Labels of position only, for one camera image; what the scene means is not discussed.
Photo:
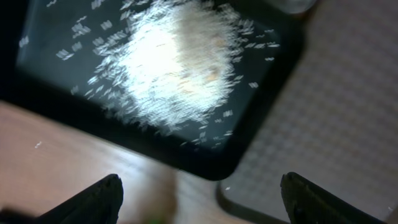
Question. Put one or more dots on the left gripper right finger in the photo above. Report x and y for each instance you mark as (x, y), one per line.
(307, 203)

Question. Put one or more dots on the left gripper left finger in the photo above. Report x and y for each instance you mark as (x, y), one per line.
(100, 203)

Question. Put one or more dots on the pile of rice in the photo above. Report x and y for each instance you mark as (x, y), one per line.
(180, 69)

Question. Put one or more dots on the dark brown serving tray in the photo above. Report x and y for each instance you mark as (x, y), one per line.
(335, 122)

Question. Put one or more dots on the black tray bin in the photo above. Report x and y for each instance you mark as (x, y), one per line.
(34, 95)

